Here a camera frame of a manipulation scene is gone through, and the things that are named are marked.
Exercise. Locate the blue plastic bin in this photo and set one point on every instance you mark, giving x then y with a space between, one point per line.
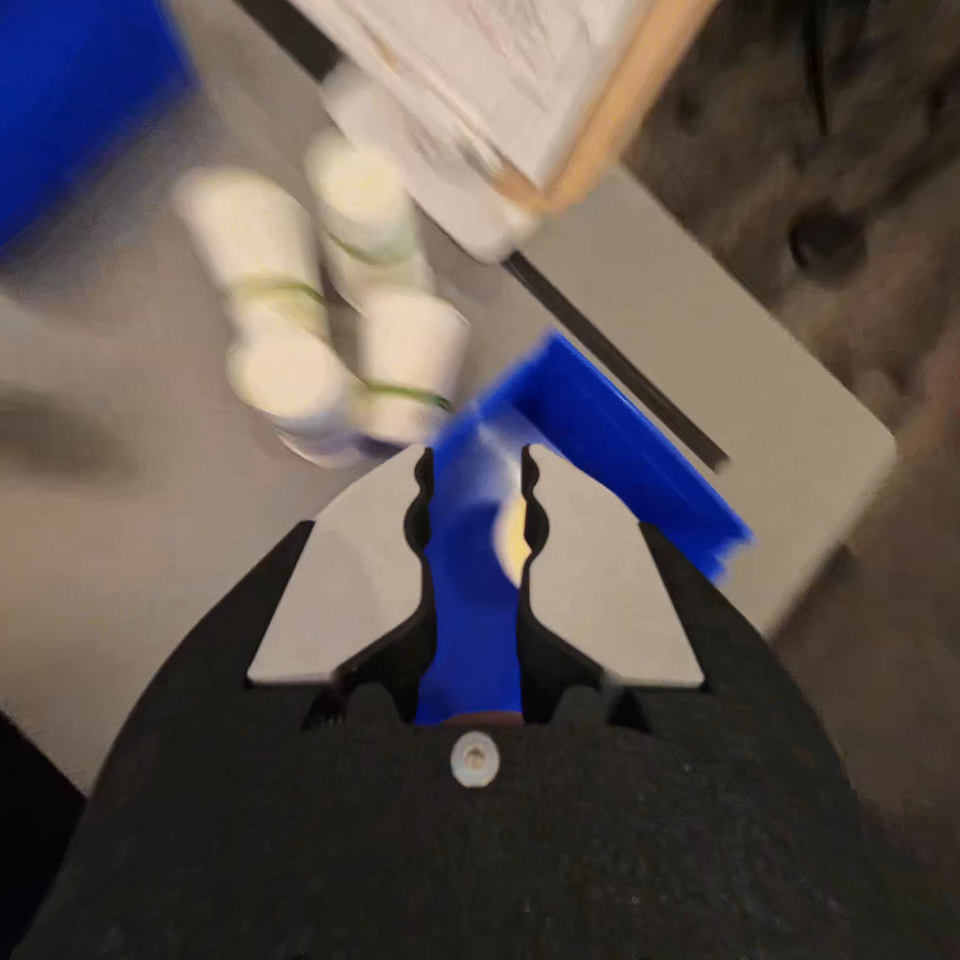
472 600
75 97

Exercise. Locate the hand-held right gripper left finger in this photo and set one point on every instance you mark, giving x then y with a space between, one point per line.
352 592

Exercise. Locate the printed instruction sheet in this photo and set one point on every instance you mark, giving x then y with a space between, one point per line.
465 67

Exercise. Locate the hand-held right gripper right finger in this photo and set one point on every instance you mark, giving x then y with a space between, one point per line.
607 600

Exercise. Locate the white sign stand base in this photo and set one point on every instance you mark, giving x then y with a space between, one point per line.
465 210

